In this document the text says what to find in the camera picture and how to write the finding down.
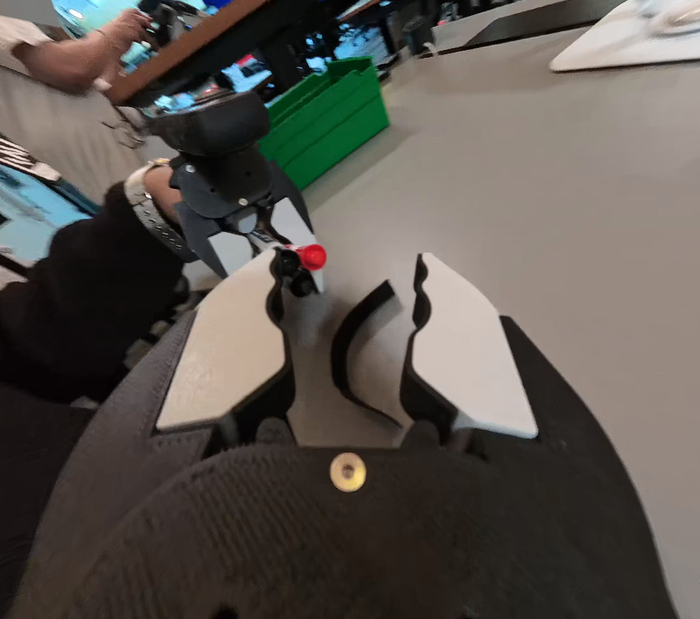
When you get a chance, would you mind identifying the black desk cable cover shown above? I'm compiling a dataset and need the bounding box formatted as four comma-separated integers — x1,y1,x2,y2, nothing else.
432,0,610,57

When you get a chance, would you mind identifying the black hook-and-loop strap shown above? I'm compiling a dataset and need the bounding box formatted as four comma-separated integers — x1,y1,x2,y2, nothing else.
331,280,408,426

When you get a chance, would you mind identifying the brown wooden desk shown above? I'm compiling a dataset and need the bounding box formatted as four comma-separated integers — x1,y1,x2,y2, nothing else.
106,0,384,106

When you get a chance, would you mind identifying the red dry-erase marker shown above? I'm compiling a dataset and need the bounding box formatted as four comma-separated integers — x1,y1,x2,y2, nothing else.
284,243,328,271

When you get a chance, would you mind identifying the person's left hand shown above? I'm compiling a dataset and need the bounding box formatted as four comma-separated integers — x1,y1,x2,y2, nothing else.
143,168,186,226

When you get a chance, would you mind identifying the grey perforated wrist strap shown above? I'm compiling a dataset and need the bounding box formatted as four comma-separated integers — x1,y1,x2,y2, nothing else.
123,160,192,263

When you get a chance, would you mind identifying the green plastic bin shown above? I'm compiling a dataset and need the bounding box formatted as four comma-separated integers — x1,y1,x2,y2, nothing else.
257,56,390,192

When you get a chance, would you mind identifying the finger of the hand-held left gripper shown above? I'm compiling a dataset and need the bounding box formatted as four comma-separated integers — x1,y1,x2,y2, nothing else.
271,197,327,295
205,217,270,277

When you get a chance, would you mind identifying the black power adapter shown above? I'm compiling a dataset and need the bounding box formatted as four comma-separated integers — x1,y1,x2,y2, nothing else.
404,15,435,57

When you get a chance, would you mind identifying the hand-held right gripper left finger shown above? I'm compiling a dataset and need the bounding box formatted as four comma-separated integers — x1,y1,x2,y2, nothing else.
156,247,296,439

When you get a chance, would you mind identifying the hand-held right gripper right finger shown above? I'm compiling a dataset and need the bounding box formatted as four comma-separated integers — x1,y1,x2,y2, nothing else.
401,252,539,442

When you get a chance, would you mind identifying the black dry-erase marker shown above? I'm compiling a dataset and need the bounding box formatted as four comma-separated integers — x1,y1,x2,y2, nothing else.
284,269,317,298
249,228,300,275

